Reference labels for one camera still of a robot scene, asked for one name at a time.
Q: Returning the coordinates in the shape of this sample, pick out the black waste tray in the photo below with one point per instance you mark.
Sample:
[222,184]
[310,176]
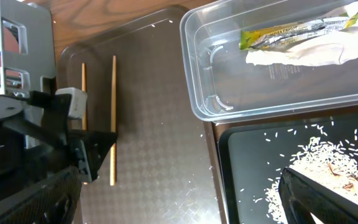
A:
[235,165]

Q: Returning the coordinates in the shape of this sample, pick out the crumpled wrapper and tissue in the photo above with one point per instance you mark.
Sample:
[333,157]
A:
[330,39]

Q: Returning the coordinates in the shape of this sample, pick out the pile of rice waste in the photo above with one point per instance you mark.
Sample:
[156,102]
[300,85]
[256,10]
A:
[326,152]

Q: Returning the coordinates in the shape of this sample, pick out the clear plastic waste bin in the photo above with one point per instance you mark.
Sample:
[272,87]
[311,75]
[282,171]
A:
[224,88]

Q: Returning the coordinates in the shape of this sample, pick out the wooden chopstick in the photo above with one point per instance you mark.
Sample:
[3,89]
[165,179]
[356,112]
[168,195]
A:
[83,77]
[113,122]

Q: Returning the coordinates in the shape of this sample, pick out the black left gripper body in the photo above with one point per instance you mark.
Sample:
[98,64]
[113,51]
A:
[83,149]

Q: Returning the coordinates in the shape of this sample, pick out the dark brown serving tray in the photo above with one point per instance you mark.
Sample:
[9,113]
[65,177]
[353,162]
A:
[165,155]

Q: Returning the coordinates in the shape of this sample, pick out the grey plastic dishwasher rack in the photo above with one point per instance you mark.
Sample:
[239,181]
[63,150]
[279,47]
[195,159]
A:
[27,56]

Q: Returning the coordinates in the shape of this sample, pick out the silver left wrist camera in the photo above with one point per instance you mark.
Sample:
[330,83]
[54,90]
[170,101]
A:
[78,101]

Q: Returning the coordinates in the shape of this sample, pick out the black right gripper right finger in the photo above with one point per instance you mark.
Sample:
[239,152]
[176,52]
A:
[302,199]

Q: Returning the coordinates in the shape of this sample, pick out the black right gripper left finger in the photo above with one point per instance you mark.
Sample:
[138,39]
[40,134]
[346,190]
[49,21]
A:
[52,200]

